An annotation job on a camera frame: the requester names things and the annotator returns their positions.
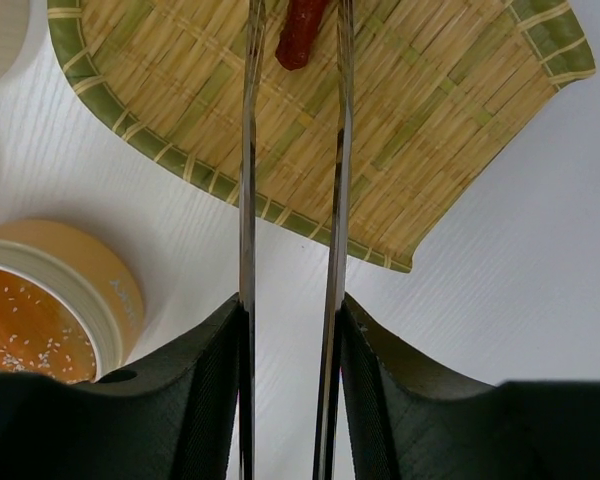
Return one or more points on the orange lunch box bowl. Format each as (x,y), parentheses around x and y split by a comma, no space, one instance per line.
(86,277)

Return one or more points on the metal tongs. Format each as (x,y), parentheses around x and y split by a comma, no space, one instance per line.
(328,391)

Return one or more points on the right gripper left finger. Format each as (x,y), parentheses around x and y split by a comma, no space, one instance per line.
(169,415)

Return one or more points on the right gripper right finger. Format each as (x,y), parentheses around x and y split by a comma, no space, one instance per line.
(410,417)

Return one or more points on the pink lunch box bowl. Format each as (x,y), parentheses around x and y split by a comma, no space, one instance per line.
(14,26)

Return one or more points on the bamboo woven tray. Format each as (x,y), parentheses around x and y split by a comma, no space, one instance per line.
(441,87)

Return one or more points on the sesame bun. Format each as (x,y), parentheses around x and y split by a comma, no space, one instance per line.
(39,335)

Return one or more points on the red sausage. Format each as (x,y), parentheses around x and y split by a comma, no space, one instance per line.
(299,32)

